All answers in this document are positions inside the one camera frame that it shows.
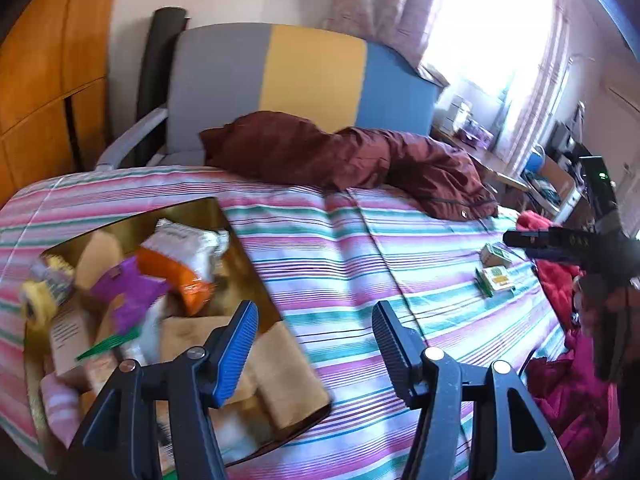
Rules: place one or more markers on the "pink patterned curtain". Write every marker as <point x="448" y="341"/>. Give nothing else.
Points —
<point x="385" y="5"/>

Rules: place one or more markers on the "maroon jacket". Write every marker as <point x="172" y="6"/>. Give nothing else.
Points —
<point x="350" y="160"/>

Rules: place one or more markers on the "magenta cloth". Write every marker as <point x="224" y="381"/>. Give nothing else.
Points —
<point x="570" y="395"/>

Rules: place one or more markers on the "yellow snack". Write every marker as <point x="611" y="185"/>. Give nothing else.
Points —
<point x="42" y="295"/>

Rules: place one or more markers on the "grey yellow blue headboard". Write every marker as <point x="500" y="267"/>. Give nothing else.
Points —
<point x="310" y="80"/>

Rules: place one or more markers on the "small yellow and white box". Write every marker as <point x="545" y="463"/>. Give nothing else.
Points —
<point x="497" y="281"/>

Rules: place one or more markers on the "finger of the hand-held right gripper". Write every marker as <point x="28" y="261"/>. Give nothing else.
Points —
<point x="545" y="244"/>

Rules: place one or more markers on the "wooden wardrobe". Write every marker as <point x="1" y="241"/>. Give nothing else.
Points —
<point x="45" y="60"/>

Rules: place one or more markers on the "pink striped sock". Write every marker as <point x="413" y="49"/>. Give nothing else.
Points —
<point x="60" y="410"/>

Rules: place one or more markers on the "white box with black text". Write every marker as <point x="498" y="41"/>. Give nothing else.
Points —
<point x="72" y="335"/>

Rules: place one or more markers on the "wooden side desk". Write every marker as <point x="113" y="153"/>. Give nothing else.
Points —
<point x="485" y="165"/>

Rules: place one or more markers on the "small green and white box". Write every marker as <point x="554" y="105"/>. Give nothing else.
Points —
<point x="496" y="255"/>

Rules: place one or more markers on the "striped bedsheet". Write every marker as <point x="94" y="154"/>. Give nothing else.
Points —
<point x="350" y="250"/>

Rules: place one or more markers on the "person's right hand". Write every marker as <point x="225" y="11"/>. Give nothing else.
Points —
<point x="582" y="310"/>

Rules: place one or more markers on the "cardboard box with blue items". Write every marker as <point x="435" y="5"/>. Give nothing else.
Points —
<point x="550" y="185"/>

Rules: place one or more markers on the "purple wrapper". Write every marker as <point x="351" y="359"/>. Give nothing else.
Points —
<point x="130" y="295"/>

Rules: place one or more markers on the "maroon box with gold inside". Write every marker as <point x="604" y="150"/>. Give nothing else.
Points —
<point x="240" y="280"/>

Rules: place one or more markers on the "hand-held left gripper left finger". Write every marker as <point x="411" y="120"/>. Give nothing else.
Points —
<point x="237" y="355"/>

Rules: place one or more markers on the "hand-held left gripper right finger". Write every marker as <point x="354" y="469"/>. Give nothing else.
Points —
<point x="395" y="355"/>

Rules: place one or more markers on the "red cloth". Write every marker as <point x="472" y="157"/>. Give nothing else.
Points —
<point x="550" y="280"/>

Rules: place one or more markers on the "white carton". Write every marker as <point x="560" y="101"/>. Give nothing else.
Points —
<point x="456" y="112"/>

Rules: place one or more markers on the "purple carton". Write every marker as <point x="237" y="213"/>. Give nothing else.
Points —
<point x="475" y="132"/>

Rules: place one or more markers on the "orange and white snack packet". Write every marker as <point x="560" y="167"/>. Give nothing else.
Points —
<point x="175" y="260"/>

